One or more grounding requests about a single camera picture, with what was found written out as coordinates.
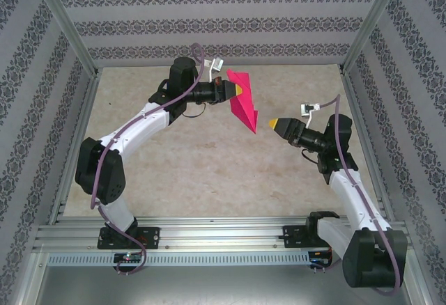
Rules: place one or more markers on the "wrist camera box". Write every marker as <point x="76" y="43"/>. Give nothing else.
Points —
<point x="217" y="64"/>
<point x="308" y="109"/>

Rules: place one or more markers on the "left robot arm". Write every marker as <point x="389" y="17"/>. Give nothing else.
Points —
<point x="139" y="127"/>

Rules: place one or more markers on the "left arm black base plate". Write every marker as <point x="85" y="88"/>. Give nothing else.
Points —
<point x="151" y="237"/>

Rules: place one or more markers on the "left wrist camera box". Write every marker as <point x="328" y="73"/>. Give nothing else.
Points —
<point x="217" y="64"/>

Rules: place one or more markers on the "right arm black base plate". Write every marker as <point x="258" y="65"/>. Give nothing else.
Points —
<point x="292" y="235"/>

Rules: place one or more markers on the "aluminium side rail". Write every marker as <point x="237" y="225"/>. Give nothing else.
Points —
<point x="359" y="120"/>
<point x="79" y="134"/>

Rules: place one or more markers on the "aluminium frame post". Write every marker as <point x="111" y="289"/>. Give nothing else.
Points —
<point x="373" y="19"/>
<point x="66" y="23"/>

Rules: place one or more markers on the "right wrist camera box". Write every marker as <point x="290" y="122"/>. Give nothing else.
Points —
<point x="308" y="109"/>

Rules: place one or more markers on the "long aluminium mounting rail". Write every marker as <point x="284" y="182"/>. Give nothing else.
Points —
<point x="223" y="232"/>

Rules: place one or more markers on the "pink square paper sheet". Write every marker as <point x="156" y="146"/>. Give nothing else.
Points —
<point x="245" y="106"/>

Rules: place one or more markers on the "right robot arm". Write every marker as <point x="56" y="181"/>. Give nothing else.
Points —
<point x="369" y="259"/>

